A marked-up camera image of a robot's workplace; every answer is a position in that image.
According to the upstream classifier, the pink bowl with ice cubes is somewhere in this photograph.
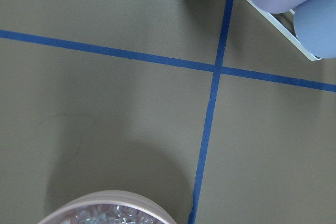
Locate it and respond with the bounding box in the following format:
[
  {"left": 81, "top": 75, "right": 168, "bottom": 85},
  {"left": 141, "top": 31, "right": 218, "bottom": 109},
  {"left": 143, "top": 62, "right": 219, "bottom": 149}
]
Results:
[{"left": 40, "top": 190, "right": 175, "bottom": 223}]

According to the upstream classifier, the light blue cup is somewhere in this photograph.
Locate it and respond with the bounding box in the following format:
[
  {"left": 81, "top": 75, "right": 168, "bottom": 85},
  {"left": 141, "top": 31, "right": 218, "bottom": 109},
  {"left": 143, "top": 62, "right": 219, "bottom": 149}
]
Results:
[{"left": 293, "top": 0, "right": 335, "bottom": 59}]

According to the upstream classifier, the white wire cup rack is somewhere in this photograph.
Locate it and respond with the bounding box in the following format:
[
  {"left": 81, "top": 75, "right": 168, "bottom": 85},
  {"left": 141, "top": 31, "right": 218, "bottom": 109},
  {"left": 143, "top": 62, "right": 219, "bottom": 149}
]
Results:
[{"left": 245, "top": 0, "right": 321, "bottom": 61}]

